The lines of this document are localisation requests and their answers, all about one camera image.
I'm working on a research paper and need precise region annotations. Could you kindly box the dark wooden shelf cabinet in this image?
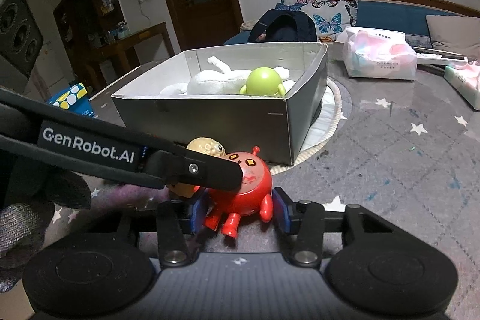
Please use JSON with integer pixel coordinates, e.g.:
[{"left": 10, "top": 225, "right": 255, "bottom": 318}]
[{"left": 52, "top": 0, "right": 124, "bottom": 51}]

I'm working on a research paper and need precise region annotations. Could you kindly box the white flat box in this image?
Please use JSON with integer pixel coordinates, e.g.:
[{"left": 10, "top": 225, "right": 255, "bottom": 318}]
[{"left": 412, "top": 46, "right": 471, "bottom": 67}]

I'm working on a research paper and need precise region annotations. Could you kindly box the green round toy figure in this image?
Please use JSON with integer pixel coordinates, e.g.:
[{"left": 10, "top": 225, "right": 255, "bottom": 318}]
[{"left": 239, "top": 67, "right": 287, "bottom": 98}]

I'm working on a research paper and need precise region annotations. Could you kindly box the blue dotted tissue box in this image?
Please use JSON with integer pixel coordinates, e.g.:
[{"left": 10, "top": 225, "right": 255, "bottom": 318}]
[{"left": 47, "top": 82, "right": 98, "bottom": 120}]

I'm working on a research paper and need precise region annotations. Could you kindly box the white round mat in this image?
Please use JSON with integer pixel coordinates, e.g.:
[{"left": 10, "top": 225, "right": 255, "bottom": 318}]
[{"left": 270, "top": 78, "right": 347, "bottom": 174}]

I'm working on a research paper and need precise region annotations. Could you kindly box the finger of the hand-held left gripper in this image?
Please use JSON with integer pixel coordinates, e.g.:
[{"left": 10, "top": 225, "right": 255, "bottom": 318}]
[{"left": 142, "top": 140, "right": 245, "bottom": 192}]

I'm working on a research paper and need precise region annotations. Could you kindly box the small pink tissue pack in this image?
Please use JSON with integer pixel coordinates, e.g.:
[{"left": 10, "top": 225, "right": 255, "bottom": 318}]
[{"left": 444, "top": 61, "right": 480, "bottom": 107}]

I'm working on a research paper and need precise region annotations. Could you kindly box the large pink tissue pack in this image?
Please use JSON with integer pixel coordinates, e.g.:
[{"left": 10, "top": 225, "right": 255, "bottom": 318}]
[{"left": 342, "top": 26, "right": 418, "bottom": 81}]

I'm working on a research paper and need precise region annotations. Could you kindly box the wooden side table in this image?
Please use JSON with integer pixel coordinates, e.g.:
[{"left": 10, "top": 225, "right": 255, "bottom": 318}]
[{"left": 80, "top": 22, "right": 177, "bottom": 88}]

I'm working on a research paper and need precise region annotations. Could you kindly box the grey cushion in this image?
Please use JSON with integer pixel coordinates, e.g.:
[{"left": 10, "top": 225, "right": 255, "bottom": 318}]
[{"left": 425, "top": 14, "right": 480, "bottom": 52}]

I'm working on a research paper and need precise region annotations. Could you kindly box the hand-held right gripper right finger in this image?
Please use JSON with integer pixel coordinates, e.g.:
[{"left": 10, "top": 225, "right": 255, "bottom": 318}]
[{"left": 273, "top": 187, "right": 404, "bottom": 267}]

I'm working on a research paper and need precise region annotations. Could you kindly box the butterfly print pillow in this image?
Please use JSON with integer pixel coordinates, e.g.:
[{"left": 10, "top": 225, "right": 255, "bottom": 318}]
[{"left": 275, "top": 0, "right": 359, "bottom": 43}]

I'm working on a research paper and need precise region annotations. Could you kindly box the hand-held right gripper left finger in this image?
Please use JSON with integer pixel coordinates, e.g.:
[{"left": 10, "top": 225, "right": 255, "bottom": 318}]
[{"left": 90, "top": 191, "right": 208, "bottom": 267}]

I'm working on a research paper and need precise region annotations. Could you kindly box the grey cardboard box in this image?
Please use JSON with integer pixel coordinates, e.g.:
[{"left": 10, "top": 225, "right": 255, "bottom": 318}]
[{"left": 110, "top": 42, "right": 329, "bottom": 166}]

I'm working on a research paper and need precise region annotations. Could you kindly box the red round toy figure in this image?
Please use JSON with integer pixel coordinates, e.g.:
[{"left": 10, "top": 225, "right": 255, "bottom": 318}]
[{"left": 193, "top": 145, "right": 274, "bottom": 239}]

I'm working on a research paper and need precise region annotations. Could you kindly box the dark blue backpack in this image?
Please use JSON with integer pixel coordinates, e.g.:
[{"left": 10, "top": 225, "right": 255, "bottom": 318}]
[{"left": 247, "top": 9, "right": 317, "bottom": 43}]

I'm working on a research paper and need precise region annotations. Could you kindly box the tan peanut toy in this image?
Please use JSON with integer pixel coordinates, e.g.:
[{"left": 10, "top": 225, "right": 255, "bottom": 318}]
[{"left": 167, "top": 137, "right": 227, "bottom": 199}]

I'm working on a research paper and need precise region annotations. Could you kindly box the white plush rabbit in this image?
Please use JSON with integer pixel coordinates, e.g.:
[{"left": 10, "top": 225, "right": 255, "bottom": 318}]
[{"left": 159, "top": 56, "right": 301, "bottom": 97}]

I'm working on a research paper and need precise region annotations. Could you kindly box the person's left hand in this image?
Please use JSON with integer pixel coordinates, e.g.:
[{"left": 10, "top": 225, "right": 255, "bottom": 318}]
[{"left": 0, "top": 170, "right": 92, "bottom": 294}]

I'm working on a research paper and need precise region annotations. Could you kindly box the blue sofa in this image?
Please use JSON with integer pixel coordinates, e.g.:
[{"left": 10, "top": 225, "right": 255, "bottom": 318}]
[{"left": 223, "top": 0, "right": 480, "bottom": 51}]

